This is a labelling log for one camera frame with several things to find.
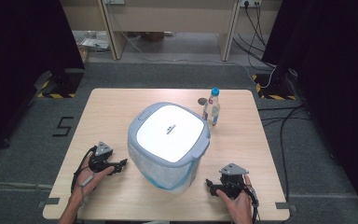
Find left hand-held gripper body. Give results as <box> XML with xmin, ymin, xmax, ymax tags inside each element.
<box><xmin>88</xmin><ymin>141</ymin><xmax>115</xmax><ymax>174</ymax></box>

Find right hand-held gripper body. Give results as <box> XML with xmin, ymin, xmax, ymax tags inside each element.
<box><xmin>218</xmin><ymin>162</ymin><xmax>250</xmax><ymax>199</ymax></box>

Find white and blue pedal bin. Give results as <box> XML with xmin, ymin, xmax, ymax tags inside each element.
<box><xmin>127</xmin><ymin>101</ymin><xmax>212</xmax><ymax>194</ymax></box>

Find clear water bottle blue cap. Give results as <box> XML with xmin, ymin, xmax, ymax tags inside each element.
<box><xmin>201</xmin><ymin>87</ymin><xmax>221</xmax><ymax>127</ymax></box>

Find person's right hand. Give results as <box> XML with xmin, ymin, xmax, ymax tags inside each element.
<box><xmin>215</xmin><ymin>175</ymin><xmax>255</xmax><ymax>224</ymax></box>

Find person's left hand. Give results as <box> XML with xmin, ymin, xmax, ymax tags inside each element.
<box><xmin>74</xmin><ymin>153</ymin><xmax>116</xmax><ymax>198</ymax></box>

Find black tape floor marking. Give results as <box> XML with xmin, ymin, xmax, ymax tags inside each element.
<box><xmin>51</xmin><ymin>116</ymin><xmax>75</xmax><ymax>138</ymax></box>

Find stand base with striped tape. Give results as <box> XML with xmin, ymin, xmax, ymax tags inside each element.
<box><xmin>251</xmin><ymin>72</ymin><xmax>298</xmax><ymax>102</ymax></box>
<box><xmin>34</xmin><ymin>68</ymin><xmax>86</xmax><ymax>99</ymax></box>

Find clutter under desk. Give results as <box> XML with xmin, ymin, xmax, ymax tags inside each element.
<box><xmin>73</xmin><ymin>29</ymin><xmax>112</xmax><ymax>63</ymax></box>

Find black curtain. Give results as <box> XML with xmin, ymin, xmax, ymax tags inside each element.
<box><xmin>0</xmin><ymin>0</ymin><xmax>86</xmax><ymax>158</ymax></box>
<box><xmin>261</xmin><ymin>0</ymin><xmax>358</xmax><ymax>220</ymax></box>

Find beige wooden desk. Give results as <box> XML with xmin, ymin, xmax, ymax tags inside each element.
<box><xmin>60</xmin><ymin>0</ymin><xmax>263</xmax><ymax>63</ymax></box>

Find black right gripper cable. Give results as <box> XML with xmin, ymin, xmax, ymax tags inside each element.
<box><xmin>245</xmin><ymin>182</ymin><xmax>261</xmax><ymax>224</ymax></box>

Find grey table bracket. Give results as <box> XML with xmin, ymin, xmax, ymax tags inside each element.
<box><xmin>274</xmin><ymin>201</ymin><xmax>297</xmax><ymax>214</ymax></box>
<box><xmin>37</xmin><ymin>197</ymin><xmax>61</xmax><ymax>209</ymax></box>

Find black cables on floor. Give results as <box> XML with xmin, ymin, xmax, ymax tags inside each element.
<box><xmin>256</xmin><ymin>104</ymin><xmax>313</xmax><ymax>203</ymax></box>

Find black cables from socket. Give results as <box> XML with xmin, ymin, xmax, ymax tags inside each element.
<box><xmin>232</xmin><ymin>3</ymin><xmax>278</xmax><ymax>69</ymax></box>

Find white wall socket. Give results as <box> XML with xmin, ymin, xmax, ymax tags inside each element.
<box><xmin>238</xmin><ymin>0</ymin><xmax>263</xmax><ymax>8</ymax></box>

